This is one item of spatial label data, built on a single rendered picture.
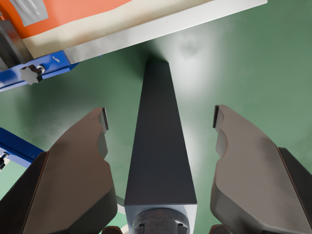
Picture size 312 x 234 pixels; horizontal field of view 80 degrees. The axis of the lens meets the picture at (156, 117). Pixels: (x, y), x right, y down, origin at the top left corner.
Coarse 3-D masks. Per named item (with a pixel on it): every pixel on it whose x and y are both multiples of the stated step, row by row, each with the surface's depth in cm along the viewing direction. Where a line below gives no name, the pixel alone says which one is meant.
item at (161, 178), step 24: (144, 72) 128; (168, 72) 127; (144, 96) 96; (168, 96) 96; (144, 120) 77; (168, 120) 77; (144, 144) 64; (168, 144) 64; (144, 168) 55; (168, 168) 55; (144, 192) 48; (168, 192) 48; (192, 192) 48; (192, 216) 48
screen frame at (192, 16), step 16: (208, 0) 44; (224, 0) 41; (240, 0) 41; (256, 0) 41; (176, 16) 43; (192, 16) 43; (208, 16) 43; (112, 32) 47; (128, 32) 44; (144, 32) 44; (160, 32) 44; (64, 48) 49; (80, 48) 46; (96, 48) 46; (112, 48) 46
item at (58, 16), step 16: (0, 0) 44; (48, 0) 44; (64, 0) 44; (80, 0) 44; (96, 0) 44; (112, 0) 44; (128, 0) 44; (0, 16) 46; (16, 16) 46; (48, 16) 46; (64, 16) 46; (80, 16) 46; (32, 32) 48
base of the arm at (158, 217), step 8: (160, 208) 46; (136, 216) 48; (144, 216) 46; (152, 216) 45; (160, 216) 44; (168, 216) 45; (176, 216) 45; (184, 216) 47; (136, 224) 46; (144, 224) 45; (152, 224) 44; (160, 224) 43; (168, 224) 44; (176, 224) 45; (184, 224) 46; (136, 232) 45; (144, 232) 44; (152, 232) 43; (160, 232) 42; (168, 232) 42; (176, 232) 43; (184, 232) 45
